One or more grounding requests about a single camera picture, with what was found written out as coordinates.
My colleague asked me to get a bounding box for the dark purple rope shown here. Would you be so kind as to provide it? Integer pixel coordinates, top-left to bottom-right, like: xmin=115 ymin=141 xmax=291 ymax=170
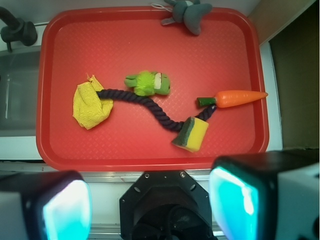
xmin=95 ymin=88 xmax=217 ymax=133

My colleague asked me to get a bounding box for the yellow cloth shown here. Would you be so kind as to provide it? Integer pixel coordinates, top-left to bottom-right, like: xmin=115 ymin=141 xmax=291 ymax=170
xmin=72 ymin=75 xmax=114 ymax=130

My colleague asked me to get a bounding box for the metal sink basin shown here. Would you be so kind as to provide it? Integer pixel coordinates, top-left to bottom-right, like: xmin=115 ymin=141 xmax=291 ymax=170
xmin=0 ymin=51 xmax=40 ymax=137

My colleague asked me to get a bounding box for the green plush toy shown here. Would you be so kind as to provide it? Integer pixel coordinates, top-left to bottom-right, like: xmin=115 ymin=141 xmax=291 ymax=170
xmin=124 ymin=71 xmax=171 ymax=97

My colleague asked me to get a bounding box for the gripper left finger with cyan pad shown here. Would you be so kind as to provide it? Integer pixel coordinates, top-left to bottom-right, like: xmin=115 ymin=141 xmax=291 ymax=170
xmin=0 ymin=170 xmax=92 ymax=240

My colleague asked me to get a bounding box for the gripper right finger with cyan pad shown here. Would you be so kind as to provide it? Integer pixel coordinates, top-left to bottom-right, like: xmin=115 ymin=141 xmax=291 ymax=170
xmin=208 ymin=149 xmax=320 ymax=240

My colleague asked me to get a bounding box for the orange plastic carrot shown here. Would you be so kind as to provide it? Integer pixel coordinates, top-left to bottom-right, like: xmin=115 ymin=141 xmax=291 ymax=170
xmin=196 ymin=90 xmax=268 ymax=108

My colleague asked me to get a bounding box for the yellow green sponge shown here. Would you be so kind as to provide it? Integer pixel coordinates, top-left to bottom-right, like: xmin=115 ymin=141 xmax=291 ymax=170
xmin=171 ymin=117 xmax=209 ymax=153

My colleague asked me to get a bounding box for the red plastic tray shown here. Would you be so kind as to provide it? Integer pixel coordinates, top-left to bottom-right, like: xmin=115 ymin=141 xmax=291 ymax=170
xmin=36 ymin=6 xmax=269 ymax=172

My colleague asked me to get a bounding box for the grey plush toy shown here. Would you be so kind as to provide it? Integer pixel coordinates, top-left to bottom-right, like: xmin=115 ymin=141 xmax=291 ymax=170
xmin=151 ymin=0 xmax=213 ymax=36

